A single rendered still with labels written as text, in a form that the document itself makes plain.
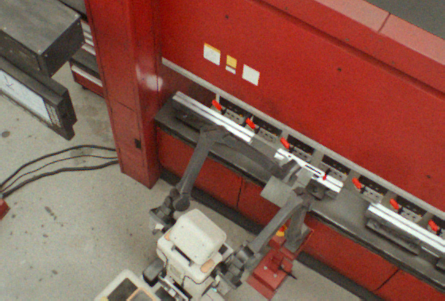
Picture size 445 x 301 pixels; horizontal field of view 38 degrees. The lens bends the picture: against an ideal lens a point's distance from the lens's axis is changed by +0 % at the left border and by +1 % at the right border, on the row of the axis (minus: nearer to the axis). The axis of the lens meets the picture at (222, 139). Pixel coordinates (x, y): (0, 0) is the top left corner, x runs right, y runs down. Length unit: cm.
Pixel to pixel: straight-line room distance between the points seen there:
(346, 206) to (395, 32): 144
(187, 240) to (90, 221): 159
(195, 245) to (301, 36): 102
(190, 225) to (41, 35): 102
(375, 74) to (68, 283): 253
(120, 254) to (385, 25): 256
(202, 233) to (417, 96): 108
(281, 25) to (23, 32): 103
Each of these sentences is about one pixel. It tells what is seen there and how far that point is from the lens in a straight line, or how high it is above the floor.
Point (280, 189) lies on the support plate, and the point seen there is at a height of 100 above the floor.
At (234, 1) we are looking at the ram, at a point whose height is 205.
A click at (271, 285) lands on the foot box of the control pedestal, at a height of 11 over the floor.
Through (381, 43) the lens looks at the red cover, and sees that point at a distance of 238.
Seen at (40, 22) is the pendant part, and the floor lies 195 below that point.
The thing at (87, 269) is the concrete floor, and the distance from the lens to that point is 431.
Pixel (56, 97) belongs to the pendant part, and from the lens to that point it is 297.
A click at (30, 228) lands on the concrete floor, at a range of 446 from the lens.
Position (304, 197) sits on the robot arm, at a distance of 296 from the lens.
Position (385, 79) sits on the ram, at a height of 205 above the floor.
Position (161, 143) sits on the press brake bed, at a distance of 393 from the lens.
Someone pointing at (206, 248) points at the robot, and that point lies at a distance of 287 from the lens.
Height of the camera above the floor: 411
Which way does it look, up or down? 63 degrees down
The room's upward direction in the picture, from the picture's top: 7 degrees clockwise
